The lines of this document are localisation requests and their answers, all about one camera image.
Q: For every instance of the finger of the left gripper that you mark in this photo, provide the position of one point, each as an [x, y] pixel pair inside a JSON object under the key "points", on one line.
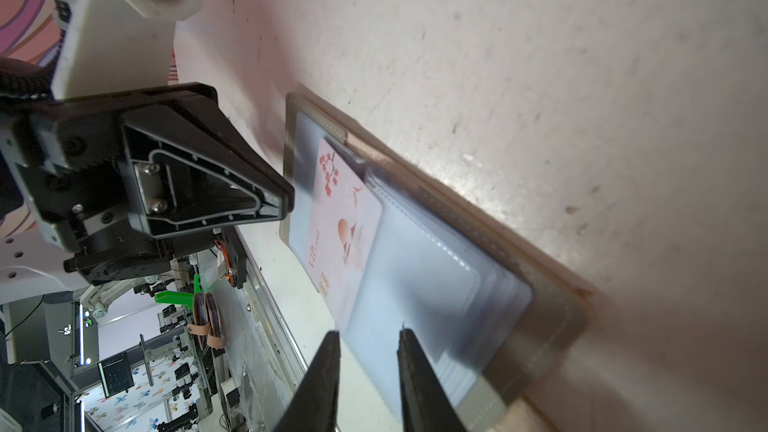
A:
{"points": [[187, 170]]}

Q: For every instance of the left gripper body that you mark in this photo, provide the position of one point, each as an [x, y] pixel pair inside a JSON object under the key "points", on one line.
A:
{"points": [[67, 161]]}

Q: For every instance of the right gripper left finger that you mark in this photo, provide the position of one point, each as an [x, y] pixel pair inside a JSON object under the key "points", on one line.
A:
{"points": [[314, 405]]}

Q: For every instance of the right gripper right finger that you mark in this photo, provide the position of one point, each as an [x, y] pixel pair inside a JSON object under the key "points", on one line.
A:
{"points": [[425, 406]]}

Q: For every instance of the grey card holder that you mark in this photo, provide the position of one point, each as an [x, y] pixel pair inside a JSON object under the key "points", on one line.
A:
{"points": [[489, 316]]}

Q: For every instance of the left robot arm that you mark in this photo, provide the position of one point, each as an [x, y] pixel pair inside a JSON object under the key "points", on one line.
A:
{"points": [[31, 266]]}

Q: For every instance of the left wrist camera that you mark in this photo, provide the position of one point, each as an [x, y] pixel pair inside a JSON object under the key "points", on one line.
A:
{"points": [[113, 46]]}

